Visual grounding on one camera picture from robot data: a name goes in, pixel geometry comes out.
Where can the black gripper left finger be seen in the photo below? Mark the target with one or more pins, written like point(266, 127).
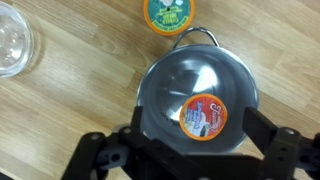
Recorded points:
point(138, 120)

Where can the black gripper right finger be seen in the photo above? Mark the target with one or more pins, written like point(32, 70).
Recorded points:
point(260, 128)

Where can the coffee pod with red lid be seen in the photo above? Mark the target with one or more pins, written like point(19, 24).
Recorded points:
point(203, 116)

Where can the small steel pot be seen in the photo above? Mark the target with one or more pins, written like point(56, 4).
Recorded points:
point(186, 76)

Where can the coffee pod with green lid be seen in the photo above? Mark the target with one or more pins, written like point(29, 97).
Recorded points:
point(169, 15)

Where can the round glass lid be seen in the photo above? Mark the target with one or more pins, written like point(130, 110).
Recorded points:
point(11, 40)

